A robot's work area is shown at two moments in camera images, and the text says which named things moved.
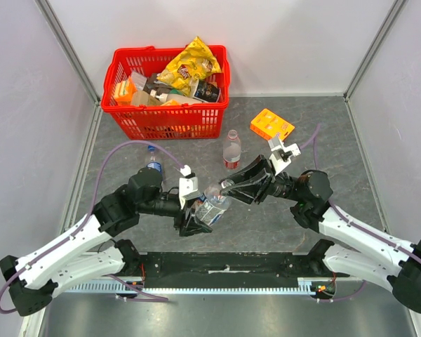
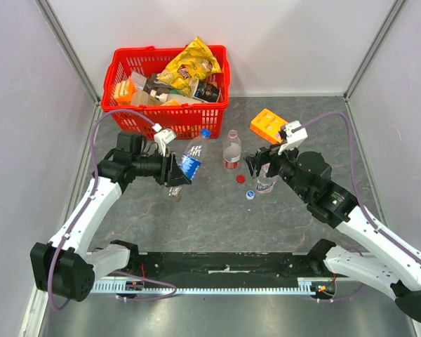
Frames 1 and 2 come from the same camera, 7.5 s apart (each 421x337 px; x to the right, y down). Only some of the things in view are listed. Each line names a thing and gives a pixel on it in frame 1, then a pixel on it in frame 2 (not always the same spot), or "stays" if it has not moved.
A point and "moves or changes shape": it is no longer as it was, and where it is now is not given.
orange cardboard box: (268, 125) stays
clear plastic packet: (139, 81) stays
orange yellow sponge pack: (123, 91) stays
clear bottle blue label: (154, 163) moves or changes shape
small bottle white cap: (212, 205) moves or changes shape
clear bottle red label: (232, 150) stays
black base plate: (222, 269) stays
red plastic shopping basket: (190, 121) stays
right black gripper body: (265, 184) to (265, 159)
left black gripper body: (180, 220) to (165, 171)
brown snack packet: (151, 85) stays
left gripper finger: (194, 227) to (177, 177)
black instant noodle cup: (207, 91) stays
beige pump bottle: (175, 97) stays
